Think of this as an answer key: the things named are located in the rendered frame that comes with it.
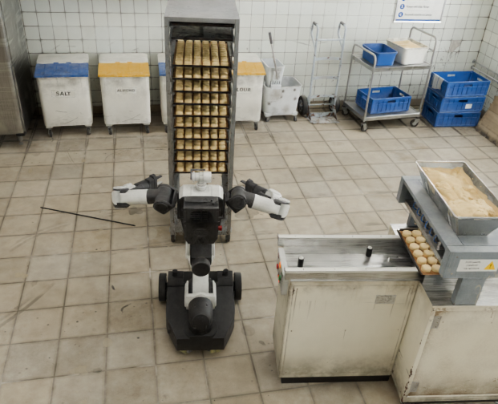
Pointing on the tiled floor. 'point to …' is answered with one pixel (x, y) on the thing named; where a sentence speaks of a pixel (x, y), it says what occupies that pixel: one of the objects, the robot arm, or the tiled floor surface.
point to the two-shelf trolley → (398, 86)
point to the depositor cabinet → (458, 345)
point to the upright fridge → (4, 71)
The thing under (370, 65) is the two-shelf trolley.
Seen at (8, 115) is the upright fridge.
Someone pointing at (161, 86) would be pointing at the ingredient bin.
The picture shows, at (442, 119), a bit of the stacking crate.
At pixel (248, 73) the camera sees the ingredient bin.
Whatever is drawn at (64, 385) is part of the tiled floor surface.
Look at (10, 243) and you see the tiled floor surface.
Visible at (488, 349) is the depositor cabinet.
